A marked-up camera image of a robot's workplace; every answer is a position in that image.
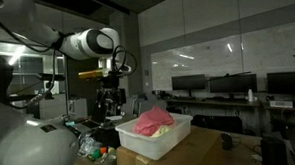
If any right black monitor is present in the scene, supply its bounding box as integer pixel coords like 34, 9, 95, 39
267, 72, 295, 94

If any white device on desk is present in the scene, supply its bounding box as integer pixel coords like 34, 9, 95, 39
269, 100, 293, 108

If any crumpled clear plastic bottle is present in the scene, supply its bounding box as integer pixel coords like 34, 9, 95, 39
78, 136, 101, 156

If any middle black monitor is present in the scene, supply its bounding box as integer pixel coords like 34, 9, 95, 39
209, 74, 257, 93

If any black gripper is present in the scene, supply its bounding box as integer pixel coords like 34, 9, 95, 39
95, 76, 126, 119

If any left black monitor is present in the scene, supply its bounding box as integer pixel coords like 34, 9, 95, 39
171, 74, 206, 90

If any white bottle on desk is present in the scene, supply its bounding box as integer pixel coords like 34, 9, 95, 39
248, 89, 253, 102

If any brown cardboard box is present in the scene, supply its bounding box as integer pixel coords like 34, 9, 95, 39
116, 126, 223, 165

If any pink t-shirt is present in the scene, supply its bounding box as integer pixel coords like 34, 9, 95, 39
132, 106, 176, 138

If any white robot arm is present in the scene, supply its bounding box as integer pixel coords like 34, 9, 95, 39
0, 0, 120, 165

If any black cylinder speaker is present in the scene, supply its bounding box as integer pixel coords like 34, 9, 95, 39
260, 137, 288, 165

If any black monitor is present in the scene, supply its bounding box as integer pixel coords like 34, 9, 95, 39
171, 74, 206, 90
209, 74, 257, 93
267, 72, 295, 94

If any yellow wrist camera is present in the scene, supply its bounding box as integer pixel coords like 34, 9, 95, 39
78, 69, 108, 79

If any wooden desk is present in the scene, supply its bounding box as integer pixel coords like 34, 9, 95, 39
165, 99, 295, 112

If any black laptop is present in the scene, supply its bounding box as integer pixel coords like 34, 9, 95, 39
81, 109, 105, 128

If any light yellow t-shirt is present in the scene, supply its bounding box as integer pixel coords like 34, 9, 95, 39
152, 126, 171, 137

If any white plastic box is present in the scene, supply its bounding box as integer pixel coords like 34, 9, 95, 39
115, 113, 193, 160

